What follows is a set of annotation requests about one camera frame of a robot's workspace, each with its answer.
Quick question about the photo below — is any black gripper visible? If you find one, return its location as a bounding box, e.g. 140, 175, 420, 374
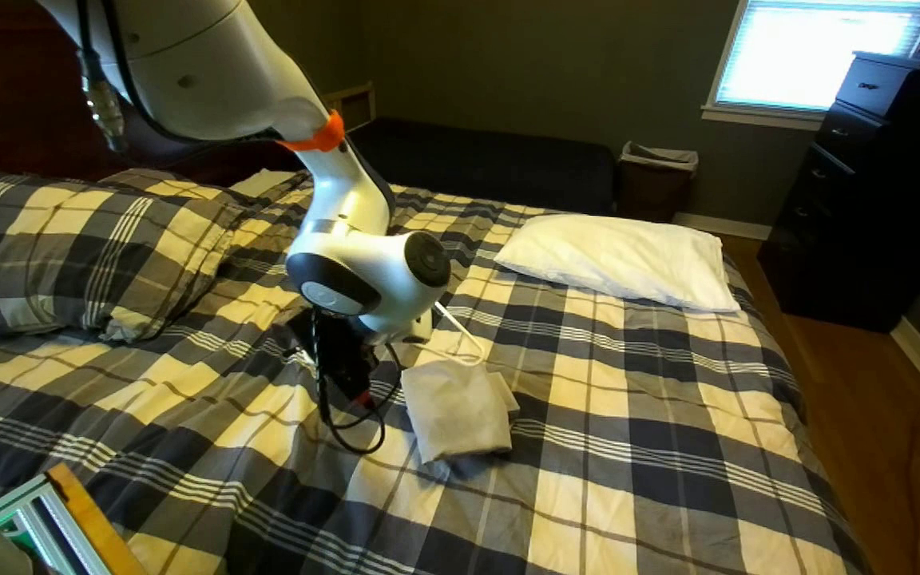
305, 308, 405, 414

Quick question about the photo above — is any plaid yellow grey bedspread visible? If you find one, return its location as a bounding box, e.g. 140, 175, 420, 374
0, 164, 873, 575

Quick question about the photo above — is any white pillow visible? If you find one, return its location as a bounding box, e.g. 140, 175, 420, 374
490, 212, 746, 315

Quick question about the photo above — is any green and wood frame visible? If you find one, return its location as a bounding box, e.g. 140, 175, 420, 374
0, 461, 155, 575

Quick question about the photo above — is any folded light grey cloth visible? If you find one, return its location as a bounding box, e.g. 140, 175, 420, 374
397, 357, 523, 471

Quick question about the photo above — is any wall vent grille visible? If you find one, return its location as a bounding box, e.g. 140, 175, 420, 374
327, 80, 381, 135

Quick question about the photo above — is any plaid pillow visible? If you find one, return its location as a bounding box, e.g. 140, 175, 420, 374
0, 160, 248, 346

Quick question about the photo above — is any bright window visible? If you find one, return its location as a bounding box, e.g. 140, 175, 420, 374
701, 0, 920, 135

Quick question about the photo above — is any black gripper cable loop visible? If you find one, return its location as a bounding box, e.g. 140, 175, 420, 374
309, 308, 389, 461

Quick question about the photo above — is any brown bin with liner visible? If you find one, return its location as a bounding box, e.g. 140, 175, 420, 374
613, 139, 704, 219

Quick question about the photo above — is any black dresser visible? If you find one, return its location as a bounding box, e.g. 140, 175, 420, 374
757, 49, 920, 337

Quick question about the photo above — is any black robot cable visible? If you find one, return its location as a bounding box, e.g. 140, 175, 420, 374
73, 0, 133, 153

